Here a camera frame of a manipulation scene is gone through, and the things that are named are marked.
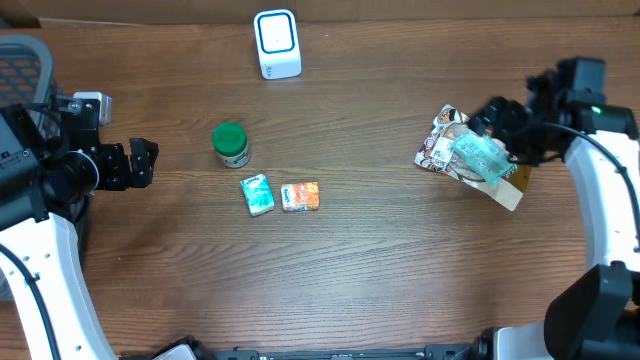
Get white barcode scanner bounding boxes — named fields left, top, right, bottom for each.
left=253, top=9, right=302, bottom=80

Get grey plastic mesh basket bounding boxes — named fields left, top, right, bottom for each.
left=0, top=33, right=91, bottom=301

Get orange tissue pack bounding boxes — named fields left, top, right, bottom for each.
left=280, top=182, right=320, bottom=212

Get teal tissue pack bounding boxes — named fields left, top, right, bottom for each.
left=240, top=174, right=276, bottom=217

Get beige brown snack bag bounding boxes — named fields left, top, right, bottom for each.
left=414, top=104, right=532, bottom=211

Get green lid white jar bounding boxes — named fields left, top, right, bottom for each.
left=212, top=122, right=251, bottom=168

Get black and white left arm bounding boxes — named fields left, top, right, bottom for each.
left=1, top=98, right=159, bottom=359

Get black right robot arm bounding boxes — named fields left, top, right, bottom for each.
left=469, top=57, right=639, bottom=359

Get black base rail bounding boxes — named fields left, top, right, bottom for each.
left=212, top=344, right=482, bottom=360

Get teal wet wipes pack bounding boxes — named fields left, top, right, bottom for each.
left=452, top=133, right=517, bottom=185

